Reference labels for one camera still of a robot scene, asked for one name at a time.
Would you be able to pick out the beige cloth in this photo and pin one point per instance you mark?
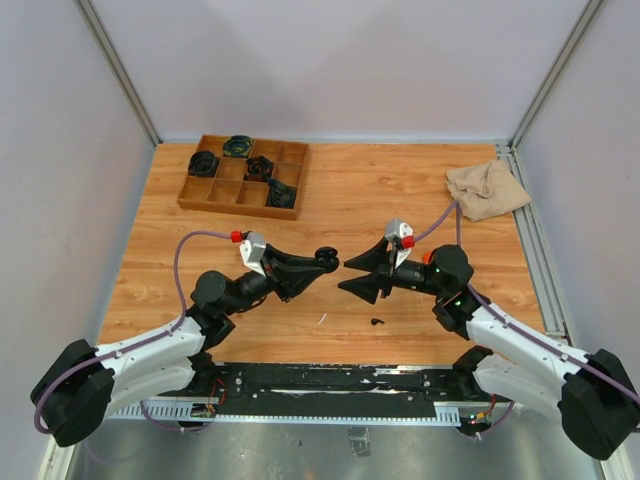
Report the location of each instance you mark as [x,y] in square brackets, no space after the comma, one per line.
[487,190]

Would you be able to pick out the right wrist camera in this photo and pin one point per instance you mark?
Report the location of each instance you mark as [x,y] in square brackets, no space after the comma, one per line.
[400,237]

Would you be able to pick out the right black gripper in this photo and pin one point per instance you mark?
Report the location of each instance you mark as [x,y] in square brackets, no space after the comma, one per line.
[375,259]

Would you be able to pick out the wooden compartment tray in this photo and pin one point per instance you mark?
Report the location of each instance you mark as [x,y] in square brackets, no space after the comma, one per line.
[228,192]

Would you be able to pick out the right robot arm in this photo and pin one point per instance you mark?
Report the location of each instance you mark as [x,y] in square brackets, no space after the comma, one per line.
[589,394]

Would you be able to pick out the black rolled sock left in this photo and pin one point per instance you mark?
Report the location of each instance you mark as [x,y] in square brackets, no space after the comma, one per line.
[203,164]

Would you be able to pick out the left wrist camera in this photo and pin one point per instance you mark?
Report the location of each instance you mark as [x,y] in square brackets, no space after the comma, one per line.
[252,250]

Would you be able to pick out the black orange rolled sock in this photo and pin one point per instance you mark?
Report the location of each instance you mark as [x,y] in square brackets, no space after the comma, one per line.
[258,169]

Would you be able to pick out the dark green rolled sock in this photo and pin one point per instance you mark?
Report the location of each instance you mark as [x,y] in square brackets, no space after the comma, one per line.
[280,195]

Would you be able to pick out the aluminium frame post left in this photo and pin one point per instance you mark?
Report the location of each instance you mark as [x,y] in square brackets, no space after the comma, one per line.
[98,31]

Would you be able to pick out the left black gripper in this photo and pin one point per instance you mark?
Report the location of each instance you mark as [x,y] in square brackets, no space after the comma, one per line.
[289,274]

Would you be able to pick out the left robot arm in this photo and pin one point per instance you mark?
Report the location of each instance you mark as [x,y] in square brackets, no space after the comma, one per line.
[86,383]

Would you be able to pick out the black round charging case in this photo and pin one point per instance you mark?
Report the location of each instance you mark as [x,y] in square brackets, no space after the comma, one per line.
[327,259]

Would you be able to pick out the aluminium frame post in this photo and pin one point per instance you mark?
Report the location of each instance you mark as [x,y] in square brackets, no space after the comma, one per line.
[586,19]
[98,31]

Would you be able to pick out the aluminium frame post right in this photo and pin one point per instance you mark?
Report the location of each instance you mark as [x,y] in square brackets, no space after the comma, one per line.
[586,19]

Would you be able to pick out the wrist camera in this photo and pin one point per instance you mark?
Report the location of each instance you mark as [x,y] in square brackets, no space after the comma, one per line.
[252,250]
[400,237]

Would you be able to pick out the green yellow rolled sock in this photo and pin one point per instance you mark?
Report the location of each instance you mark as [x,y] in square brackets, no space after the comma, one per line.
[238,146]

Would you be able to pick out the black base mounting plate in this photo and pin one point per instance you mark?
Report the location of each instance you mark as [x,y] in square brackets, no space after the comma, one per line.
[330,392]

